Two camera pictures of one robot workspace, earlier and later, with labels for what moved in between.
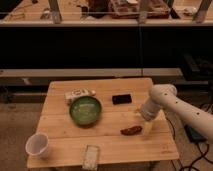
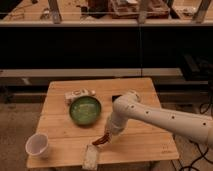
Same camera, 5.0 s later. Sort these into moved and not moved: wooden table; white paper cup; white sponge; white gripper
Moved: white gripper
Not moved: white paper cup; white sponge; wooden table
